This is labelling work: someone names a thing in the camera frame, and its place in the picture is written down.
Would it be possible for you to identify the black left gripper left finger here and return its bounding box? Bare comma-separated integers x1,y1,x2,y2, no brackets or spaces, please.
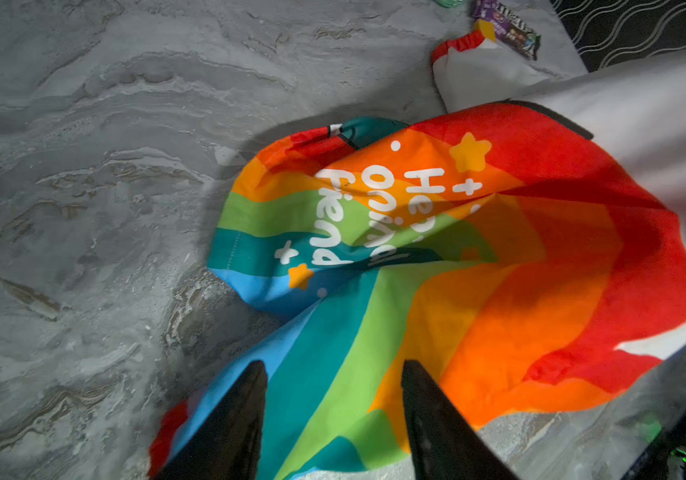
154,360,268,480

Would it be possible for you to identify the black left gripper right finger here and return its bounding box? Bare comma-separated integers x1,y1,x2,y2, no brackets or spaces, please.
401,360,517,480

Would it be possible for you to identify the purple M&M's candy packet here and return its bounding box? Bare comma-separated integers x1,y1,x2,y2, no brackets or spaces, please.
472,0,541,61

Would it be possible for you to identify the yellow rectangular block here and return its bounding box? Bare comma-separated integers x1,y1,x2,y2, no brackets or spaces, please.
474,19,497,42

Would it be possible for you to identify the rainbow cartoon kids jacket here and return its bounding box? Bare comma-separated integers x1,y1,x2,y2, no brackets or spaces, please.
149,50,686,479

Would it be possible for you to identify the green round plastic lid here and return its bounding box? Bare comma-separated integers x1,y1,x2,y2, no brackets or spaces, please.
433,0,464,9

